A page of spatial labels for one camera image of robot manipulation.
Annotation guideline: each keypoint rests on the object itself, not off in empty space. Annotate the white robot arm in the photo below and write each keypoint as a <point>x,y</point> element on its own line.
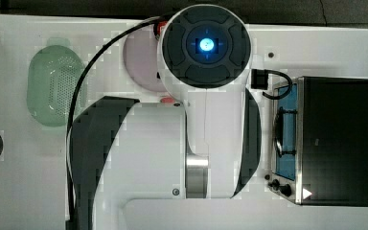
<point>204,145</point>

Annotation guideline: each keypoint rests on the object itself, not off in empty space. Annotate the lilac plate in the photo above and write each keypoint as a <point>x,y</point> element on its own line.
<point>140,60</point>

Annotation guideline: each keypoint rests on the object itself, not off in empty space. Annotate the red ketchup bottle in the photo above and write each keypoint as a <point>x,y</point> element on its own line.
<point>158,29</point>

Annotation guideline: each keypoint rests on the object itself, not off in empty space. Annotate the green plastic colander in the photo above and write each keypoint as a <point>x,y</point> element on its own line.
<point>52,77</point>

